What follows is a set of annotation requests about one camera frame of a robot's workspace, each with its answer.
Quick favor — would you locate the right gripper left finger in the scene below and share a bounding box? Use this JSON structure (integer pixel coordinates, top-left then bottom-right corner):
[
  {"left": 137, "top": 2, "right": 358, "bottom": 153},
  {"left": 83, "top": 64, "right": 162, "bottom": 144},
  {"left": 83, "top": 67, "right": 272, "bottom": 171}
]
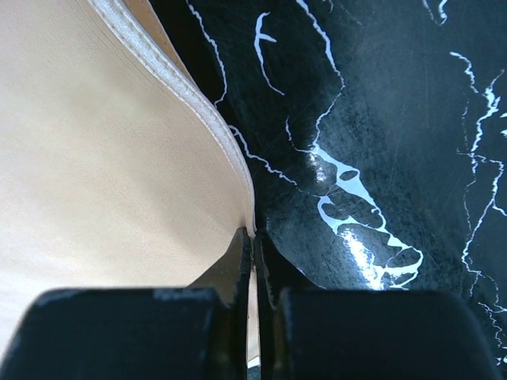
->
[{"left": 189, "top": 227, "right": 252, "bottom": 378}]

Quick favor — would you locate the black marble pattern mat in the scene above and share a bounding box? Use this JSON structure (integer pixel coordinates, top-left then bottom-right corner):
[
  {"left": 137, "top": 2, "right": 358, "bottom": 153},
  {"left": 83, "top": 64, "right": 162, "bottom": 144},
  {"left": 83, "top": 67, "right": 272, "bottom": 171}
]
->
[{"left": 153, "top": 1, "right": 506, "bottom": 373}]

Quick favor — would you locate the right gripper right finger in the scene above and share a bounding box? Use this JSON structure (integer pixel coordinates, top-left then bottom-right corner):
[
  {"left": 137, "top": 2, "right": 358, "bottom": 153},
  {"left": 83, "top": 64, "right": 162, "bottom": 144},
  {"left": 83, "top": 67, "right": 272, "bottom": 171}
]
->
[{"left": 253, "top": 229, "right": 316, "bottom": 378}]

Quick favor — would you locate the peach cloth napkin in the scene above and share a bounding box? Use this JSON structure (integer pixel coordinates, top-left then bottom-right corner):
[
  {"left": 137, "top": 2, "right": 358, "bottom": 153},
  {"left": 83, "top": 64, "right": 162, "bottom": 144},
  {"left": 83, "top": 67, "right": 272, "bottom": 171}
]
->
[{"left": 1, "top": 1, "right": 255, "bottom": 379}]

